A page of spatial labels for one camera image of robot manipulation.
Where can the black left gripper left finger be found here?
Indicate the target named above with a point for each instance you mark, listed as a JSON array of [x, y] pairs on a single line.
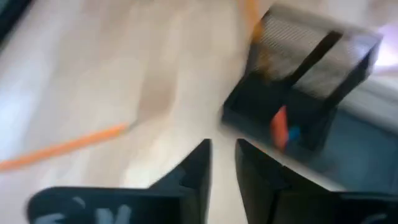
[[124, 207]]

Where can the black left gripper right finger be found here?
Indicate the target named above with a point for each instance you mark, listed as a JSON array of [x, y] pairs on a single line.
[[295, 205]]

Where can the pink eraser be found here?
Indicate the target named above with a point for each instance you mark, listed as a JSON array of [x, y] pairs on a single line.
[[279, 129]]

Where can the yellow pencil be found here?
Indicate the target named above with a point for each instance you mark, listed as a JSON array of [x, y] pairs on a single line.
[[62, 147], [256, 28]]

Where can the black mesh desk organizer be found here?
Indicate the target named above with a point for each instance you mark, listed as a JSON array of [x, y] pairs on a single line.
[[255, 102]]

